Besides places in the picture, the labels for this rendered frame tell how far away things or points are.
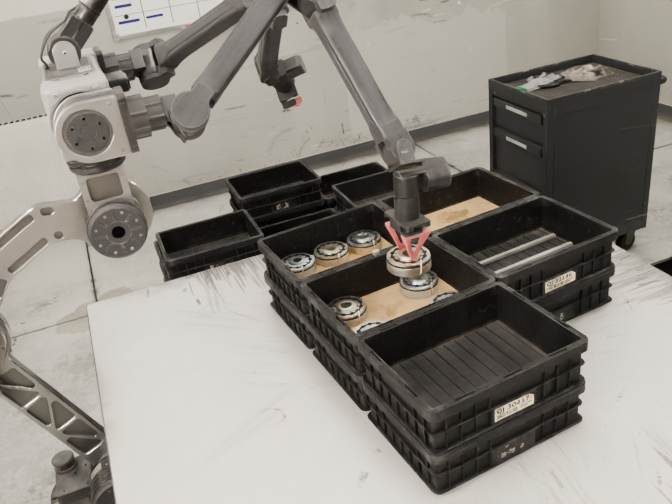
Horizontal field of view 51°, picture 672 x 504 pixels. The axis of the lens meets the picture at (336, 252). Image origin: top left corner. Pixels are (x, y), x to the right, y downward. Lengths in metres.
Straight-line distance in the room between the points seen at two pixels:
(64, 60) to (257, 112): 3.21
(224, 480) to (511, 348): 0.71
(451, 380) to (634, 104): 2.10
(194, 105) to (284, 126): 3.45
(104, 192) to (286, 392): 0.66
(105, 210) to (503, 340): 0.99
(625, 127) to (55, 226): 2.47
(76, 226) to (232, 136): 3.00
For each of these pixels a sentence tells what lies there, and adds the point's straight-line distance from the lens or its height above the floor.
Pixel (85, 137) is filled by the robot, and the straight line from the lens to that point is 1.45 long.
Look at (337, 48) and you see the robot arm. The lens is 1.57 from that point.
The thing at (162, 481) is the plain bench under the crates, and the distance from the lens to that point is 1.68.
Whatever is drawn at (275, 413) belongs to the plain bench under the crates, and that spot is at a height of 0.70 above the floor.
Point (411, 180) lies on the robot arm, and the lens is 1.53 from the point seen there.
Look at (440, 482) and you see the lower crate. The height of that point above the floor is 0.74.
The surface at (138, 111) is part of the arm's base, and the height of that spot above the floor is 1.47.
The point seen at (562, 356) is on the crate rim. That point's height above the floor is 0.92.
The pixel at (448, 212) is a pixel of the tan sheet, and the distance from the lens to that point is 2.29.
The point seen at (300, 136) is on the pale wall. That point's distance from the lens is 4.94.
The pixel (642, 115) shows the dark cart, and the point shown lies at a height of 0.71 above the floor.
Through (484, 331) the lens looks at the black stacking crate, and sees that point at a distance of 1.73.
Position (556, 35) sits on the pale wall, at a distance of 5.80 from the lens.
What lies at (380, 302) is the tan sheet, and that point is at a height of 0.83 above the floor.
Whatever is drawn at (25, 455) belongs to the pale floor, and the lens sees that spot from 3.08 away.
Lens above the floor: 1.84
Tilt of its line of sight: 28 degrees down
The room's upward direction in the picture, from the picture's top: 8 degrees counter-clockwise
